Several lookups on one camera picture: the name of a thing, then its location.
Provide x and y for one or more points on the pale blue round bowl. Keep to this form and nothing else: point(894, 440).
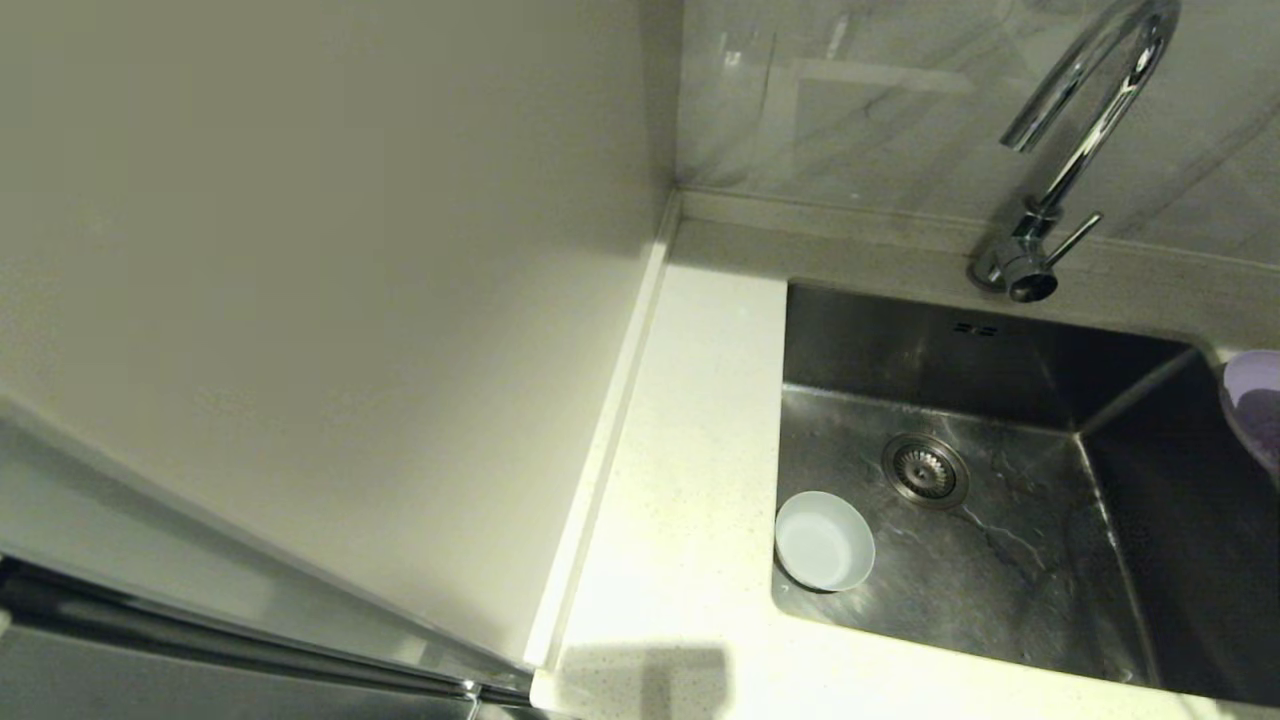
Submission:
point(825, 545)

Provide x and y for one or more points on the chrome gooseneck faucet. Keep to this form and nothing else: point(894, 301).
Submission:
point(1080, 155)

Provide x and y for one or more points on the purple plate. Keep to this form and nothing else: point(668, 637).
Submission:
point(1258, 400)

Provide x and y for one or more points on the stainless steel sink basin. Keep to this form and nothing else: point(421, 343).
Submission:
point(1000, 600)

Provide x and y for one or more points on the round metal drain strainer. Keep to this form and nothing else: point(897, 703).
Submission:
point(924, 470)

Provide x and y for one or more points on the tall silver door refrigerator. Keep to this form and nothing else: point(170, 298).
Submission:
point(300, 250)

